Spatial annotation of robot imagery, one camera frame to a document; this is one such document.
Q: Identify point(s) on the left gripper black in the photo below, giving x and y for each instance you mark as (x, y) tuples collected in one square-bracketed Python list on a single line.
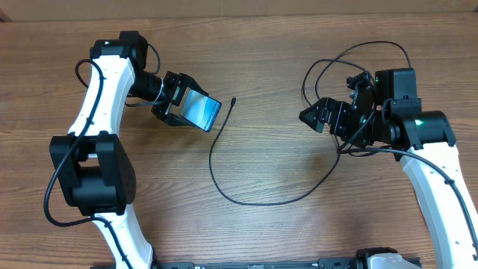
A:
[(179, 83)]

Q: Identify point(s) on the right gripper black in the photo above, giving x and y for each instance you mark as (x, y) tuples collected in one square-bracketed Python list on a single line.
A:
[(337, 107)]

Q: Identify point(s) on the Samsung Galaxy smartphone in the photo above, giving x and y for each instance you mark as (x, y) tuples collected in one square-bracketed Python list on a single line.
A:
[(200, 110)]

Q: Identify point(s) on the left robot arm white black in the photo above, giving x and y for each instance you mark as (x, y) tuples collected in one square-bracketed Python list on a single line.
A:
[(91, 165)]

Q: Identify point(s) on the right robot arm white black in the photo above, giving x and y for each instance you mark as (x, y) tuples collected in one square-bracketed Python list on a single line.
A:
[(386, 115)]

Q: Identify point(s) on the cardboard board backdrop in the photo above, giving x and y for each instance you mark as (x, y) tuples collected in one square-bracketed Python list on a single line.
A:
[(69, 10)]

